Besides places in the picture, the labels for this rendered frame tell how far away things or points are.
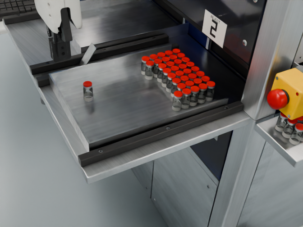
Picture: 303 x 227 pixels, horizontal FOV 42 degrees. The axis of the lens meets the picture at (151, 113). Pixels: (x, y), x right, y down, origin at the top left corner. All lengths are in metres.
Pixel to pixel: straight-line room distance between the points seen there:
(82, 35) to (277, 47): 0.59
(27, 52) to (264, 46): 0.63
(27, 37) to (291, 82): 0.74
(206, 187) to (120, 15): 0.61
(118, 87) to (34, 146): 1.18
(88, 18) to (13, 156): 1.01
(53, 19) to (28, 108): 1.73
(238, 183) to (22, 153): 1.27
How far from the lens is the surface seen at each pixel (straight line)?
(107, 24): 1.23
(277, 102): 0.79
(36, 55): 1.10
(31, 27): 1.24
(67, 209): 1.81
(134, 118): 0.87
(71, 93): 0.95
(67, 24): 0.62
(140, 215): 1.77
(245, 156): 1.00
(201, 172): 1.21
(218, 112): 0.89
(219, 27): 0.94
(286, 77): 0.81
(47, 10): 0.62
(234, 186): 1.09
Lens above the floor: 1.46
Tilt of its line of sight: 41 degrees down
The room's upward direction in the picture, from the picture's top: 4 degrees clockwise
